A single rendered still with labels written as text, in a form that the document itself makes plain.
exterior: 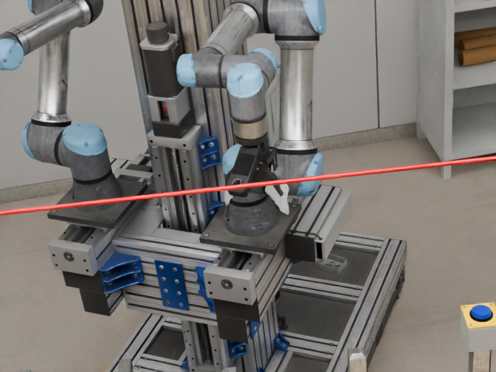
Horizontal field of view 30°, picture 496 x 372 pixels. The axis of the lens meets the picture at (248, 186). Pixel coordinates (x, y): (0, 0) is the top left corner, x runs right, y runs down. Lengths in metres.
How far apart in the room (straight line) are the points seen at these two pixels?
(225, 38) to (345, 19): 2.43
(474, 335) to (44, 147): 1.38
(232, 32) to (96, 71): 2.36
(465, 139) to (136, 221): 2.28
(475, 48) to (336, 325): 1.68
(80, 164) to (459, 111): 2.69
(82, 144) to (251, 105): 0.80
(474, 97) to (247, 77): 3.14
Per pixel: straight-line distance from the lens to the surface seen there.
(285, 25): 2.38
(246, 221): 2.51
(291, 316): 3.52
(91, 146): 2.65
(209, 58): 2.08
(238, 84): 1.94
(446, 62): 4.32
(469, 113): 4.92
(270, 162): 2.07
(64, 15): 2.53
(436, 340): 3.72
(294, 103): 2.39
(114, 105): 4.62
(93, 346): 3.87
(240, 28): 2.28
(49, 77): 2.73
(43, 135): 2.74
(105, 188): 2.72
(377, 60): 4.73
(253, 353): 3.16
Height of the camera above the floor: 2.52
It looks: 33 degrees down
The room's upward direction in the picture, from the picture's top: 7 degrees counter-clockwise
